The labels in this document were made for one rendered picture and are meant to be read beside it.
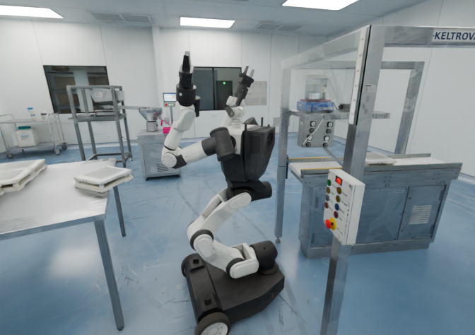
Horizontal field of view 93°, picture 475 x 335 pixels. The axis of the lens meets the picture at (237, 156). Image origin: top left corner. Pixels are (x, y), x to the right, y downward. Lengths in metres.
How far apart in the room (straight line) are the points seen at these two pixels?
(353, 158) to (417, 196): 1.47
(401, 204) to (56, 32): 7.07
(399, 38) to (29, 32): 7.01
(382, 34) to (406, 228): 1.87
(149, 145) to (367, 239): 3.08
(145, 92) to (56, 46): 2.05
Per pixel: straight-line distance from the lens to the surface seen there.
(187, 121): 1.09
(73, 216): 1.42
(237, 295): 1.67
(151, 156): 3.81
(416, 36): 1.10
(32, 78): 7.23
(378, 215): 2.30
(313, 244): 2.15
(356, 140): 1.00
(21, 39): 7.32
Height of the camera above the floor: 1.42
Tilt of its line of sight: 17 degrees down
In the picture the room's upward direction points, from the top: straight up
